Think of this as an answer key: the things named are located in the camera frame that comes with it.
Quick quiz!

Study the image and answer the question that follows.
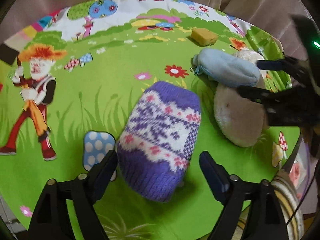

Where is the clear purple storage bin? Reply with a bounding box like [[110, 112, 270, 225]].
[[283, 135, 312, 200]]

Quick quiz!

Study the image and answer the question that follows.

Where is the yellow sponge block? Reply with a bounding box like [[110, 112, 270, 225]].
[[190, 28, 218, 47]]

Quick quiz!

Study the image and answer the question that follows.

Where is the purple white knitted hat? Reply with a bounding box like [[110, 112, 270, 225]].
[[117, 81, 201, 202]]

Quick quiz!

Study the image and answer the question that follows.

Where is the green cartoon play mat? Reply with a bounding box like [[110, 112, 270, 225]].
[[1, 0, 299, 239]]

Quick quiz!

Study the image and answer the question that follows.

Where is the striped beige rug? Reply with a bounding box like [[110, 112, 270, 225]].
[[232, 170, 304, 239]]

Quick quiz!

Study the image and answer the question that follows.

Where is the light blue fleece pouch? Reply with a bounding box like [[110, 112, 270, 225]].
[[191, 48, 261, 88]]

